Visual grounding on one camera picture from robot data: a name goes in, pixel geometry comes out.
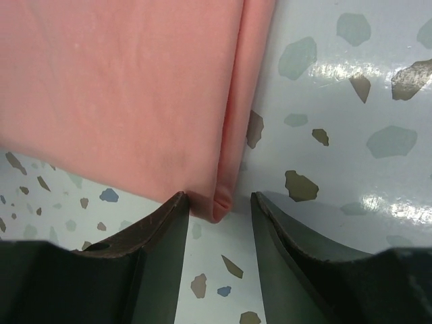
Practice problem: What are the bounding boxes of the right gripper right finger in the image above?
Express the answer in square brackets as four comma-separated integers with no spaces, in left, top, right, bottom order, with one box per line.
[250,192,375,323]

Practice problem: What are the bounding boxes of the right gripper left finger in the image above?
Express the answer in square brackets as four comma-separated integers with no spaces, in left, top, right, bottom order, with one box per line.
[69,192,190,323]

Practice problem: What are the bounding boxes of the salmon pink t shirt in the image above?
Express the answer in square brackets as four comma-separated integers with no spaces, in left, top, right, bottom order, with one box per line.
[1,1,275,223]

